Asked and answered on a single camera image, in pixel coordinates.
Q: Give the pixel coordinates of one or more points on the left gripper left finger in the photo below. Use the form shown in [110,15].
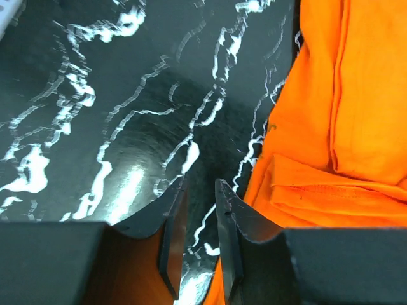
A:
[136,261]

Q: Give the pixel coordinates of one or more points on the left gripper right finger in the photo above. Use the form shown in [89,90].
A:
[263,263]

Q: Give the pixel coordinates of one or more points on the orange t shirt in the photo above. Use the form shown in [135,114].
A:
[334,155]

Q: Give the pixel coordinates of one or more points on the white plastic basket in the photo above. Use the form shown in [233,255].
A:
[10,11]

